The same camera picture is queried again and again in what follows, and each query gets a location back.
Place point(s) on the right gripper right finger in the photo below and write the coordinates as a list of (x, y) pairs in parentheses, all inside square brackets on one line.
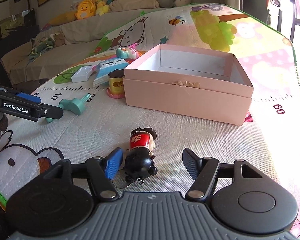
[(204, 173)]

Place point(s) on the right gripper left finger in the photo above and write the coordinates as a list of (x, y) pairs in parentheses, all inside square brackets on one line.
[(101, 171)]

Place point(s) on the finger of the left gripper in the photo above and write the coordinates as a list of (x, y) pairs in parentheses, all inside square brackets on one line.
[(26, 106)]

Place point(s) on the black haired doll keychain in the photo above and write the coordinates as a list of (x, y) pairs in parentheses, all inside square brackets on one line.
[(139, 163)]

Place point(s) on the teal plastic toy tool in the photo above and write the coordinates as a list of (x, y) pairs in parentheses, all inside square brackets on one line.
[(75, 105)]

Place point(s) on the white power adapter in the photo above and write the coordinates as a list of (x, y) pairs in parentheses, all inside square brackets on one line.
[(83, 74)]

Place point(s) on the blue white tissue pack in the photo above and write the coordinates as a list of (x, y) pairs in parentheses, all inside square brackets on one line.
[(107, 66)]

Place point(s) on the yellow cup toy pink base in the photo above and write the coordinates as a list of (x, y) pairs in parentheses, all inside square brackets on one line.
[(116, 88)]

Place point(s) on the teal round toy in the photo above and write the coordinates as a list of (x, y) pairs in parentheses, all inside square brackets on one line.
[(127, 53)]

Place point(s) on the beige covered sofa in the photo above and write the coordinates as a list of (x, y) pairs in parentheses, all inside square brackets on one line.
[(61, 47)]

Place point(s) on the green cloth on sofa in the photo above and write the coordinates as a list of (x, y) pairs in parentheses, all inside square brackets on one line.
[(44, 45)]

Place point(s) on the cartoon play mat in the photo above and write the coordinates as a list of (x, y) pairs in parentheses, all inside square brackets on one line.
[(183, 123)]

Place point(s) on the pink cardboard box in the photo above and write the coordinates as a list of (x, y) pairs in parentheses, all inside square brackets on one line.
[(190, 81)]

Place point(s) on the yellow duck plush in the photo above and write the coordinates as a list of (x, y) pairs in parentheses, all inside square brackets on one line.
[(85, 9)]

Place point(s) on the small yellow plush toy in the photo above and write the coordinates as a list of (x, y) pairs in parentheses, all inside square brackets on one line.
[(101, 7)]

